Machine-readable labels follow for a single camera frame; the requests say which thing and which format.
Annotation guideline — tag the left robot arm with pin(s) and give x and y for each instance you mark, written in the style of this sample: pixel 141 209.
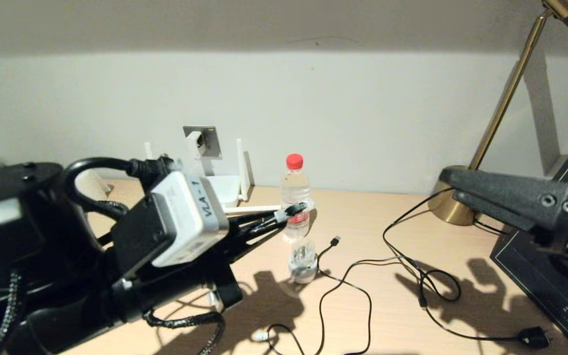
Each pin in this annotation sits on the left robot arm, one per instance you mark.
pixel 17 236

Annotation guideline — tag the white toilet paper roll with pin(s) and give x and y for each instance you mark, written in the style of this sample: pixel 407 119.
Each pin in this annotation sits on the white toilet paper roll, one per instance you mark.
pixel 91 185

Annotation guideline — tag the brass desk lamp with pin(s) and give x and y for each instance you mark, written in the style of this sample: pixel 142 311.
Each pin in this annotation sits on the brass desk lamp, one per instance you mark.
pixel 446 212

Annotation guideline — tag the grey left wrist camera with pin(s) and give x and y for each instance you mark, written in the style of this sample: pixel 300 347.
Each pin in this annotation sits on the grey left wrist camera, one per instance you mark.
pixel 190 217

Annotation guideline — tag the clear water bottle red cap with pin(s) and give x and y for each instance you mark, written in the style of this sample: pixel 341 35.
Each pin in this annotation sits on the clear water bottle red cap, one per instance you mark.
pixel 295 190

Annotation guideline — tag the grey wall power socket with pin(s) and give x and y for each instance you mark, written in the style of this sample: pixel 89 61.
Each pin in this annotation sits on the grey wall power socket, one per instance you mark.
pixel 212 140

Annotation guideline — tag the black box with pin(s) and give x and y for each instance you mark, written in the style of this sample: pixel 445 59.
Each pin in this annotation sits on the black box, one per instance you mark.
pixel 535 276

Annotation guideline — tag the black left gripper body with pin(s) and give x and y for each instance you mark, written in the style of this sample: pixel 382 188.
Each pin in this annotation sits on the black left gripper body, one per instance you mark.
pixel 225 266

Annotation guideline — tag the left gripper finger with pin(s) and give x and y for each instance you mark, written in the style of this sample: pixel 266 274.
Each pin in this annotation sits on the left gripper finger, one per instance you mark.
pixel 254 241
pixel 254 221

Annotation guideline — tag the white wifi router with antennas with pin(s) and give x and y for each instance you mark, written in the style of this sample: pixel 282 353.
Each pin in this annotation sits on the white wifi router with antennas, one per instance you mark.
pixel 230 192

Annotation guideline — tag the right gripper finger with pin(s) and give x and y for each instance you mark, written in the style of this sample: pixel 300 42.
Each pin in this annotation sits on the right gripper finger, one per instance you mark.
pixel 511 195
pixel 496 214

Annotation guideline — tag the white power adapter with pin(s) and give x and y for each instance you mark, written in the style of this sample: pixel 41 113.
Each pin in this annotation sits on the white power adapter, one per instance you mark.
pixel 195 143

